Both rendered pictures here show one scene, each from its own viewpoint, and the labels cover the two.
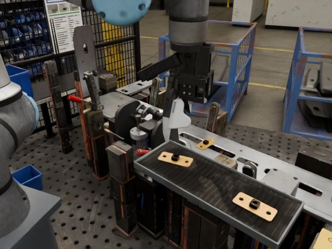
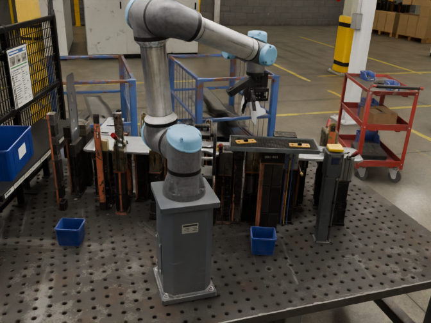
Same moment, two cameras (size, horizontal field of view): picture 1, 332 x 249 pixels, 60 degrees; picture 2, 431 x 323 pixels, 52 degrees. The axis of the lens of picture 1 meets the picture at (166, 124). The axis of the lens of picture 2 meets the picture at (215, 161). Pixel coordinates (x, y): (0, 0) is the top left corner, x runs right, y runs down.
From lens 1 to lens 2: 1.38 m
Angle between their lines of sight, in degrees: 36
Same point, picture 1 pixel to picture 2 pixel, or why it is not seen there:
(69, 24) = (22, 75)
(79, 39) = (68, 87)
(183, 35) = (260, 68)
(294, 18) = (122, 44)
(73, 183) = (106, 223)
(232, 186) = (283, 142)
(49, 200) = not seen: hidden behind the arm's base
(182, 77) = (258, 89)
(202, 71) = (265, 84)
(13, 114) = not seen: hidden behind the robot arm
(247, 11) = (61, 40)
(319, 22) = not seen: hidden behind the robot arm
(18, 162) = (23, 231)
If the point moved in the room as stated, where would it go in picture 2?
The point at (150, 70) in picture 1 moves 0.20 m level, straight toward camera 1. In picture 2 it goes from (237, 89) to (276, 100)
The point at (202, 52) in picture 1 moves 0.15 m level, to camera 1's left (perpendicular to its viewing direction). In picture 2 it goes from (265, 75) to (236, 79)
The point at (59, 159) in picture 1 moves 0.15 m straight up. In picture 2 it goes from (64, 215) to (61, 188)
